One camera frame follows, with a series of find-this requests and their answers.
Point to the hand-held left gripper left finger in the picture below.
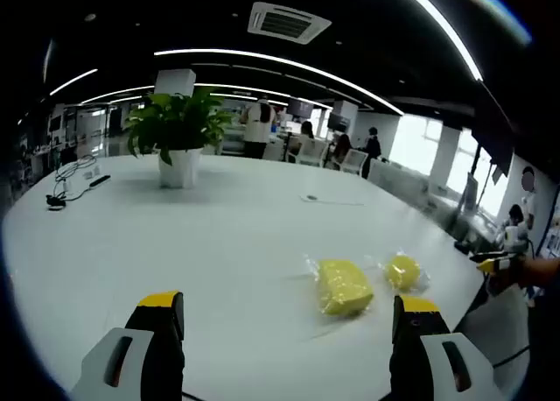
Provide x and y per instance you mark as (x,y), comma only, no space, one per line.
(144,348)

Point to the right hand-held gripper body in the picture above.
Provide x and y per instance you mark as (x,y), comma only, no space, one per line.
(515,240)

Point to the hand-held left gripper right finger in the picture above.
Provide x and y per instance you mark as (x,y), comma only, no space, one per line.
(431,353)

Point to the round yellow silicone block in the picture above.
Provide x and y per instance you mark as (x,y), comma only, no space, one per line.
(402,269)

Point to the rectangular yellow silicone block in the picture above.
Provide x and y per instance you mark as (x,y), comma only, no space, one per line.
(343,291)

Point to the person's right hand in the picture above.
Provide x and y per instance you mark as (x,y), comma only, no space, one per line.
(509,279)

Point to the person's dark clothing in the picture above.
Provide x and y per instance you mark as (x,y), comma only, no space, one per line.
(544,331)

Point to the white office chair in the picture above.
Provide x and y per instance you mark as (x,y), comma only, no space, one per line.
(312,152)
(355,160)

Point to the small black device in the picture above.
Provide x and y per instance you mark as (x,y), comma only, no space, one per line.
(55,201)

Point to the black remote control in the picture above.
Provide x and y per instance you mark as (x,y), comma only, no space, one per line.
(100,180)

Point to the white plant pot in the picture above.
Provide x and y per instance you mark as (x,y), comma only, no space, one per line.
(179,169)

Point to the white power adapter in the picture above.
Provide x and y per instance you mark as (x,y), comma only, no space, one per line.
(93,172)

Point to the green leafy plant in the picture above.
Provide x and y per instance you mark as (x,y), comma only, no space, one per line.
(175,121)

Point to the overhead ceiling light strip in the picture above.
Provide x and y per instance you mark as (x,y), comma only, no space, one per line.
(442,22)

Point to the short ceiling light strip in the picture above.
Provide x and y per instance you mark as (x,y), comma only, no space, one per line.
(74,80)

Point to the long curved ceiling light strip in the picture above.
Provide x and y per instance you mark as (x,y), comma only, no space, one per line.
(280,61)

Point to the ceiling air conditioner vent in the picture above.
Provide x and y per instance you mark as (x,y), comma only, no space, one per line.
(286,22)

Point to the dark wall monitor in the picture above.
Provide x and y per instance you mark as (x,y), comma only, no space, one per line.
(339,121)
(301,107)

